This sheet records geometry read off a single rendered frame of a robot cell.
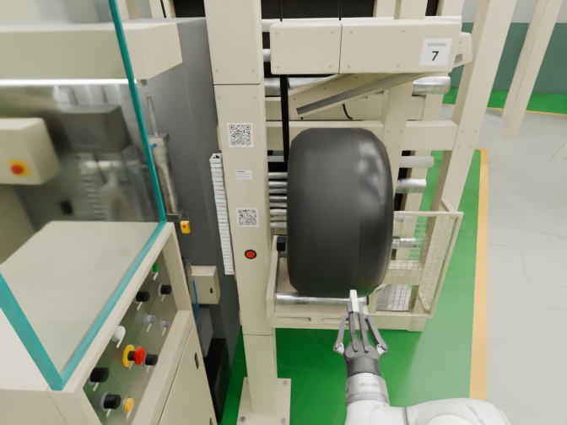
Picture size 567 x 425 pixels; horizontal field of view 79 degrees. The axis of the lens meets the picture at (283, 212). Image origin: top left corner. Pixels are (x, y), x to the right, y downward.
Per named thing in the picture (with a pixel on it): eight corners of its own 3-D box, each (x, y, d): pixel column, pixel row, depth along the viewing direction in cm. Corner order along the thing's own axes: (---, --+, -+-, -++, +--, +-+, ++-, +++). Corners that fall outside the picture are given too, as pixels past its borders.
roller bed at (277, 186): (250, 229, 169) (245, 174, 153) (253, 214, 181) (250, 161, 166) (290, 230, 168) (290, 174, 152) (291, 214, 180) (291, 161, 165)
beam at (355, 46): (271, 75, 118) (269, 25, 111) (276, 64, 140) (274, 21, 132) (453, 73, 115) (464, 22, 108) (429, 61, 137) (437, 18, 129)
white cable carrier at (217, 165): (224, 274, 134) (209, 158, 109) (227, 266, 138) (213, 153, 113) (236, 274, 134) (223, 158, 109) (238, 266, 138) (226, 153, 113)
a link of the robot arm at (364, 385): (348, 397, 69) (345, 368, 74) (344, 416, 75) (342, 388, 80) (394, 399, 69) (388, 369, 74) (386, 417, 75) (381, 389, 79)
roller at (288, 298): (274, 304, 131) (273, 302, 127) (274, 293, 133) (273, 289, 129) (367, 307, 129) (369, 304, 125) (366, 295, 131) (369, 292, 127)
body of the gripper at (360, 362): (386, 373, 74) (379, 333, 81) (346, 371, 74) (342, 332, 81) (380, 389, 79) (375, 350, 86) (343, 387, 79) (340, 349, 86)
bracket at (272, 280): (267, 318, 128) (265, 299, 122) (274, 252, 162) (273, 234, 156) (275, 319, 127) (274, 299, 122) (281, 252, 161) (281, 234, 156)
